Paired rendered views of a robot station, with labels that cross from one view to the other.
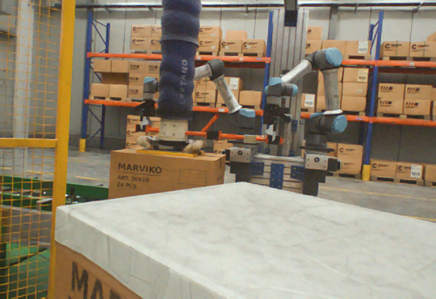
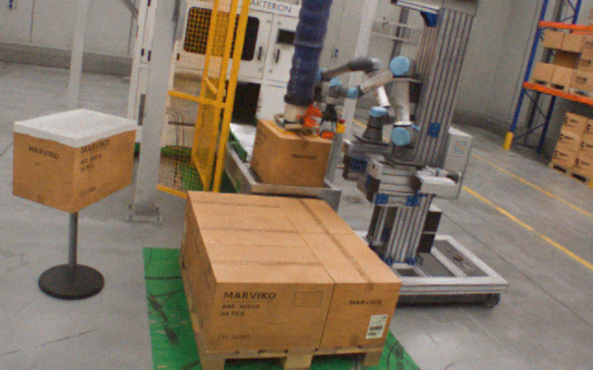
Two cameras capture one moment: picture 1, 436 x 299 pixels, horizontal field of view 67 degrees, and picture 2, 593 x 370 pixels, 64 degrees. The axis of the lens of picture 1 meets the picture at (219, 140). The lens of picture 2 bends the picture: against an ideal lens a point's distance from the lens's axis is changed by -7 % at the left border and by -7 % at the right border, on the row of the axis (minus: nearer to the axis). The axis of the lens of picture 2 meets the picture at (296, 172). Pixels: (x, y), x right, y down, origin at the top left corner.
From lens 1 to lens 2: 306 cm
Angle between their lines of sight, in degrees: 59
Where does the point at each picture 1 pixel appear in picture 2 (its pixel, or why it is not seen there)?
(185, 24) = (300, 31)
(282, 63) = (420, 66)
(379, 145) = not seen: outside the picture
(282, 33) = (426, 32)
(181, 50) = (297, 51)
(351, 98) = not seen: outside the picture
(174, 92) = (290, 83)
